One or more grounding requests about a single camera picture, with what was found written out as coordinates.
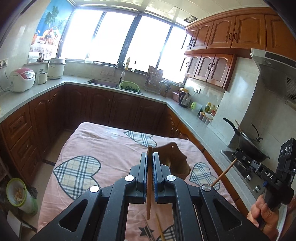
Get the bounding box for pink heart-patterned tablecloth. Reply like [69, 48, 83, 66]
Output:
[38, 122, 233, 230]

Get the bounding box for green vegetable colander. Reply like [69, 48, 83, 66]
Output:
[119, 81, 140, 93]

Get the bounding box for chrome sink faucet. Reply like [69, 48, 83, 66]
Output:
[114, 61, 126, 84]

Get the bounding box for gas stove top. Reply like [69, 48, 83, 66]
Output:
[220, 149, 269, 194]

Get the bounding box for white red rice cooker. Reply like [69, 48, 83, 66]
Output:
[9, 67, 35, 92]

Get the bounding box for brown wooden utensil holder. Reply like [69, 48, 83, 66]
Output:
[154, 142, 191, 180]

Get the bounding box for steel range hood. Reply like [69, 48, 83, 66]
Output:
[250, 48, 296, 109]

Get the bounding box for stainless electric kettle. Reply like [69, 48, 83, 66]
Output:
[178, 91, 191, 108]

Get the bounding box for wooden cabinets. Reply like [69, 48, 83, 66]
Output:
[181, 7, 295, 90]
[0, 83, 253, 216]

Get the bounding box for thin chopstick on cloth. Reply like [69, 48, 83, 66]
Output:
[156, 213, 165, 241]

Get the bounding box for brown wooden chopstick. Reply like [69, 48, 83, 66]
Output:
[146, 146, 153, 220]

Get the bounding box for white tall cooker pot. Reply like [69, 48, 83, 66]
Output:
[48, 58, 66, 79]

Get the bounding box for wooden dish rack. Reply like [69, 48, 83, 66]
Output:
[144, 66, 163, 93]

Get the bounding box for tropical beach poster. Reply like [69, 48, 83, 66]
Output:
[30, 0, 74, 60]

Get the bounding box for black wok with lid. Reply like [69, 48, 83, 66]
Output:
[223, 118, 270, 162]

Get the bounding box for dark chopstick on cloth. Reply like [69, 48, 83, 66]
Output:
[142, 214, 155, 241]

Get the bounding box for wooden upper cabinets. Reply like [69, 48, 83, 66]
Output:
[181, 7, 295, 90]

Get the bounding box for person's right hand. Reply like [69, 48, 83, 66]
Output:
[247, 194, 279, 240]

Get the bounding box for wooden lower cabinets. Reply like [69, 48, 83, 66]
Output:
[0, 83, 253, 216]

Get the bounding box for green handled white pitcher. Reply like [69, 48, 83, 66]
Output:
[190, 101, 202, 116]

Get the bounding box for green white trash bin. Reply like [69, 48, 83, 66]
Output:
[6, 178, 38, 216]

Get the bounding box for light wooden chopstick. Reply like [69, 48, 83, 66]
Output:
[210, 158, 237, 187]

